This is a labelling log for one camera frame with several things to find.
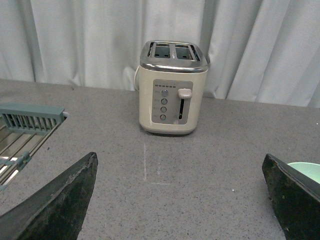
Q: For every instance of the teal metal dish rack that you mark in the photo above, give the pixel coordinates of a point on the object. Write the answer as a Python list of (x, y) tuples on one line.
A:
[(24, 128)]

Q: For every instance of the green bowl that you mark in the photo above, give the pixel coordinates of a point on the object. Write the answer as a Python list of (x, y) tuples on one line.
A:
[(311, 170)]

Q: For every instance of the white curtain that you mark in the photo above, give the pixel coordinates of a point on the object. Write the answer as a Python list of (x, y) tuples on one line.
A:
[(265, 51)]

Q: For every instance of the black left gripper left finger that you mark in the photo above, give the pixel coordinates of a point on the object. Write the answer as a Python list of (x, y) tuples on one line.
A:
[(57, 210)]

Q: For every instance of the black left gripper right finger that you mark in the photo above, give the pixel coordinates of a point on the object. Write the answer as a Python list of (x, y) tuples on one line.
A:
[(295, 199)]

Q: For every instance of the cream two-slot toaster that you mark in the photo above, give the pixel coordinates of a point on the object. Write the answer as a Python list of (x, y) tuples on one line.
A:
[(170, 79)]

